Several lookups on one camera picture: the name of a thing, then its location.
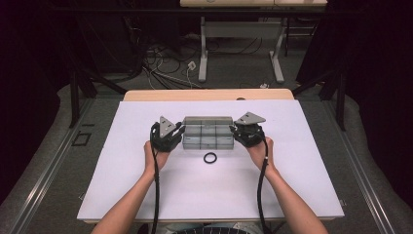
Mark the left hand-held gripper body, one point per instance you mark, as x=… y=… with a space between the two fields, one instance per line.
x=164 y=139

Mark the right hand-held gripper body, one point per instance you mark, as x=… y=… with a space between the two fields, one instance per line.
x=250 y=135

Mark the clear plastic compartment box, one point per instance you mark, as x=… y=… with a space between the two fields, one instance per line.
x=207 y=133

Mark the person's right hand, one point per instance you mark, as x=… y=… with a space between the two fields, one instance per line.
x=259 y=156

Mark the person's left hand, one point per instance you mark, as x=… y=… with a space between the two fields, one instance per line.
x=150 y=161

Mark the small white plug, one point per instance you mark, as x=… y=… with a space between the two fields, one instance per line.
x=264 y=86

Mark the white power adapter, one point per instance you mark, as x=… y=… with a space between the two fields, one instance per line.
x=191 y=65

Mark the white table sheet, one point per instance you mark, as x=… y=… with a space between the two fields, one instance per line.
x=211 y=191

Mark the black metal stand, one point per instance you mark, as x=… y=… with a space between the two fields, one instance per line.
x=340 y=104
x=74 y=97

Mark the white-legged desk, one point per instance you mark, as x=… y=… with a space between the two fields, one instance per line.
x=240 y=30

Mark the black horizontal metal bar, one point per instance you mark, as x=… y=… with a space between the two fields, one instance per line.
x=130 y=11

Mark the dark curtain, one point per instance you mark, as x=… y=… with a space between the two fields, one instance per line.
x=22 y=97
x=383 y=81

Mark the metal floor rail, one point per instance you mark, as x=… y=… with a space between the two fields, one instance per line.
x=45 y=182
x=363 y=175

